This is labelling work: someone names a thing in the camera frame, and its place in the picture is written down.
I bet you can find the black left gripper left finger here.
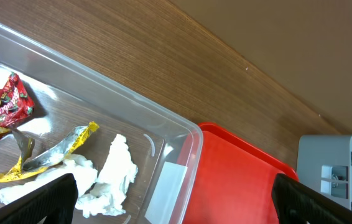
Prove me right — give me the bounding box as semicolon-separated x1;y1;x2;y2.
0;173;78;224

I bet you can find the yellow silver foil wrapper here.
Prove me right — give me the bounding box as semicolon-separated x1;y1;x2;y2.
0;121;100;183

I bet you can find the grey plastic dishwasher rack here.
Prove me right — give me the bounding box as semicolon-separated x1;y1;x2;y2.
296;135;352;211

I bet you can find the clear plastic waste bin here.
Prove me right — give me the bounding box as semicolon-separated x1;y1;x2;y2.
0;24;203;223

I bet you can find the white tissue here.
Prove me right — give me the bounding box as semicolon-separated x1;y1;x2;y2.
0;134;138;218

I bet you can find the red plastic tray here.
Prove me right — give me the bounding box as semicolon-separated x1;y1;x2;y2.
183;123;298;224

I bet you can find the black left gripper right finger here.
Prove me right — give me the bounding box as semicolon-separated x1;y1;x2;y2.
271;174;352;224

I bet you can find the red candy wrapper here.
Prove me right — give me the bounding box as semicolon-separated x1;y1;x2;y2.
0;72;35;135

